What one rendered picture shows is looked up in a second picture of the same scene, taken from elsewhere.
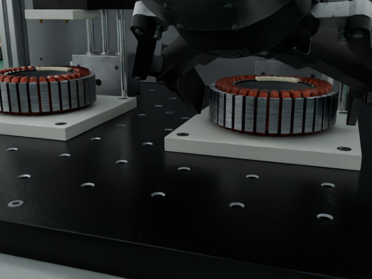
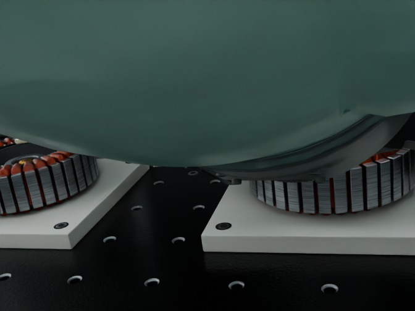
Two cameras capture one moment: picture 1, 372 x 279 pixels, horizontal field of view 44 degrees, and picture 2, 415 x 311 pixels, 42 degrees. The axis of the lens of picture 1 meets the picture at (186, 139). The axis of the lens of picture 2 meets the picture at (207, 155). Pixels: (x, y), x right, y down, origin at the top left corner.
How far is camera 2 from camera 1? 0.08 m
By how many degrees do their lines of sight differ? 3
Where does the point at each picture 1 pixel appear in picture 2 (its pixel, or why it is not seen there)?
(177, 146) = (219, 245)
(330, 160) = not seen: outside the picture
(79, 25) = not seen: hidden behind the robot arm
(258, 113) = (320, 190)
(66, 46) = not seen: hidden behind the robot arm
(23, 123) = (12, 231)
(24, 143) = (17, 261)
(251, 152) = (318, 245)
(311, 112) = (388, 179)
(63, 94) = (58, 181)
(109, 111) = (118, 189)
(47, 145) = (49, 263)
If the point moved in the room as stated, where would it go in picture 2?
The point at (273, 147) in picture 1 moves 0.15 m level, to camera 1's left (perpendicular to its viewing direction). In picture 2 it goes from (346, 236) to (86, 274)
